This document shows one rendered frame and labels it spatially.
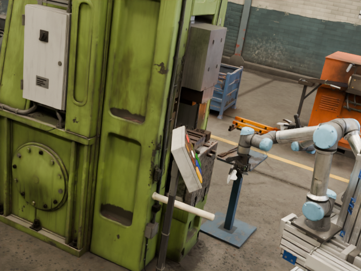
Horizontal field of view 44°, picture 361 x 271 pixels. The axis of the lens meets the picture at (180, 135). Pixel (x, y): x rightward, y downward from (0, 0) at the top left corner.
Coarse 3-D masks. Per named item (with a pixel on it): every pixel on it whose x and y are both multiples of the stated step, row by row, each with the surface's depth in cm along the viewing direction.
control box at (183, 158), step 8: (184, 128) 273; (176, 136) 265; (184, 136) 260; (176, 144) 252; (184, 144) 249; (176, 152) 247; (184, 152) 247; (176, 160) 249; (184, 160) 249; (184, 168) 250; (192, 168) 250; (184, 176) 252; (192, 176) 252; (192, 184) 254; (200, 184) 254
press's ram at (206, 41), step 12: (192, 24) 294; (204, 24) 304; (192, 36) 286; (204, 36) 283; (216, 36) 292; (192, 48) 288; (204, 48) 285; (216, 48) 298; (192, 60) 291; (204, 60) 287; (216, 60) 305; (192, 72) 293; (204, 72) 290; (216, 72) 312; (192, 84) 295; (204, 84) 296
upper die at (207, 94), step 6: (186, 90) 304; (192, 90) 302; (204, 90) 300; (210, 90) 310; (180, 96) 307; (186, 96) 305; (192, 96) 303; (198, 96) 301; (204, 96) 303; (210, 96) 314; (198, 102) 302
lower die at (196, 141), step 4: (196, 132) 329; (192, 136) 322; (196, 136) 321; (204, 136) 327; (192, 140) 316; (196, 140) 316; (200, 140) 322; (204, 140) 330; (192, 144) 313; (196, 144) 316; (200, 144) 324; (196, 148) 318
